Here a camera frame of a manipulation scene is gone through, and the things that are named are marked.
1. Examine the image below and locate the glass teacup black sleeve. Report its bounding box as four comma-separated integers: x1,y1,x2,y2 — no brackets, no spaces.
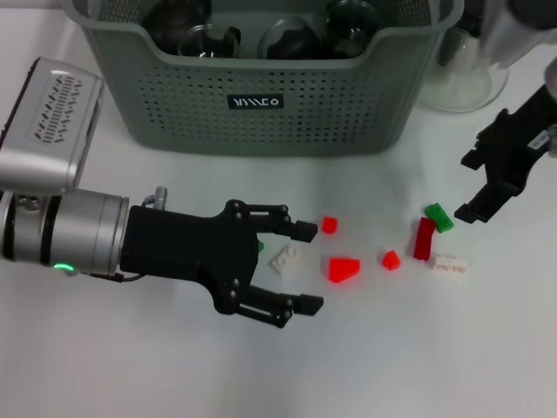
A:
178,24,243,60
257,16,325,61
324,0,380,58

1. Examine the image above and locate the dark red long toy brick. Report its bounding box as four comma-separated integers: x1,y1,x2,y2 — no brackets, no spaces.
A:
413,216,437,262

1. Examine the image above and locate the glass carafe with black lid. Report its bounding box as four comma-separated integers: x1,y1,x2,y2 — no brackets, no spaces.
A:
417,12,510,114

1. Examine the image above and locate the grey-green perforated storage bin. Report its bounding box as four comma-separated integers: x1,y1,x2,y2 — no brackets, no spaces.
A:
64,0,466,158

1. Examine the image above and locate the long white toy brick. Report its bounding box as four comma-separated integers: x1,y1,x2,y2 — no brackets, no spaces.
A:
430,253,473,277

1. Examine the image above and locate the red wedge toy brick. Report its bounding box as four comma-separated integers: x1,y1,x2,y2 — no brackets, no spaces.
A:
319,255,362,285

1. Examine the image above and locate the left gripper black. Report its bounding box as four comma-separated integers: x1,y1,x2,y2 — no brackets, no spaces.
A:
119,199,325,330

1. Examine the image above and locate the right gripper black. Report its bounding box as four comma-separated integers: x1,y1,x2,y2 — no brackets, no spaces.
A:
454,84,557,226

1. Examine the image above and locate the left arm cable with connector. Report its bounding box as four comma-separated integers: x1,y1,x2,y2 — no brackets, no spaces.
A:
86,185,170,283

